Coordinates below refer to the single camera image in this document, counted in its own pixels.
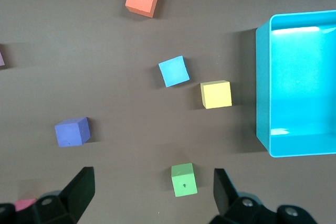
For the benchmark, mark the red foam block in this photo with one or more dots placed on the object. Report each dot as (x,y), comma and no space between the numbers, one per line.
(23,204)

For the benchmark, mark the pink foam block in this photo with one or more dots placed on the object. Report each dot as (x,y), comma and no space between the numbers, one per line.
(1,56)

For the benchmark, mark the green foam block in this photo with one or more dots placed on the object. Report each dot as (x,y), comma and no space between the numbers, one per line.
(183,182)

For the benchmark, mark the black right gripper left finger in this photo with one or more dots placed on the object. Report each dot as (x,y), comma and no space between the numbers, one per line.
(76,197)

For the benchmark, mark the purple foam block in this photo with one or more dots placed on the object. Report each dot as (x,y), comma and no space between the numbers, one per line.
(69,133)

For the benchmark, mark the brown table cover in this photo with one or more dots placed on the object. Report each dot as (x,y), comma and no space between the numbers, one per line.
(105,51)

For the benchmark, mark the light blue foam block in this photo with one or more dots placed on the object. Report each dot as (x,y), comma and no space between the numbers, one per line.
(174,72)

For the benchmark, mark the yellow foam block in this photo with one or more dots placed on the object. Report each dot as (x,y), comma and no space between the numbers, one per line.
(216,95)

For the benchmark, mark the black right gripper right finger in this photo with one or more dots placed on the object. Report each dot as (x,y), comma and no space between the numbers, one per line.
(227,197)

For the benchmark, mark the cyan plastic bin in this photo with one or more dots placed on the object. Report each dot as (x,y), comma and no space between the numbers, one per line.
(296,85)

